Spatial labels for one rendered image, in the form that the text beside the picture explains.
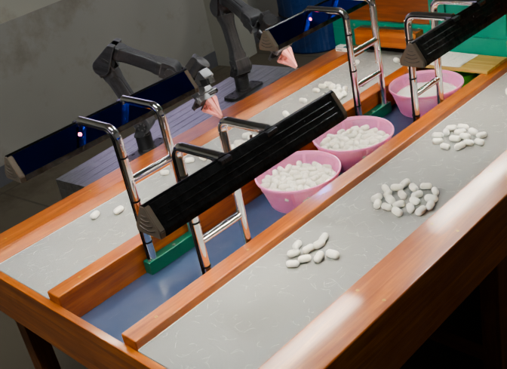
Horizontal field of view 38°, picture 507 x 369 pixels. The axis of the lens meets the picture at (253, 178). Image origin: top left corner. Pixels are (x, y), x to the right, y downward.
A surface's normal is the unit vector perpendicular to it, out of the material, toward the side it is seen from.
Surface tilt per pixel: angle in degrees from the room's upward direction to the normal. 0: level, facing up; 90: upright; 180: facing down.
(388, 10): 90
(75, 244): 0
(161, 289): 0
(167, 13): 90
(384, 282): 0
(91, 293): 90
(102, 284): 90
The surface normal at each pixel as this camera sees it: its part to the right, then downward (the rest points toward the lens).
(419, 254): -0.18, -0.87
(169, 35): 0.77, 0.15
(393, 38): -0.68, 0.44
